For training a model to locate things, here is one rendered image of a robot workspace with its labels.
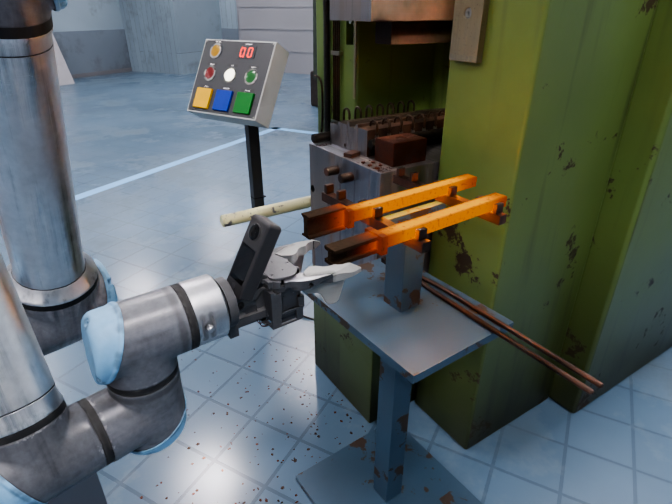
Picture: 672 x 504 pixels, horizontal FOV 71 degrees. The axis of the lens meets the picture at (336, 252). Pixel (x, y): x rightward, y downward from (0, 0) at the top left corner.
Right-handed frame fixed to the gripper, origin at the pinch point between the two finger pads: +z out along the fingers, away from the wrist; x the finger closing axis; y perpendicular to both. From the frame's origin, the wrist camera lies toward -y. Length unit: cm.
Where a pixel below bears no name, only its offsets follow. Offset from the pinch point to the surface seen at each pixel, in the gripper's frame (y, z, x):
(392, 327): 26.5, 19.6, -5.9
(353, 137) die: -1, 48, -57
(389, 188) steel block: 8, 44, -35
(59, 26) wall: -6, 136, -1125
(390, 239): 0.2, 10.5, 1.3
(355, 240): -0.9, 3.9, 0.0
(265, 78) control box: -14, 42, -98
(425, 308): 26.5, 30.7, -6.8
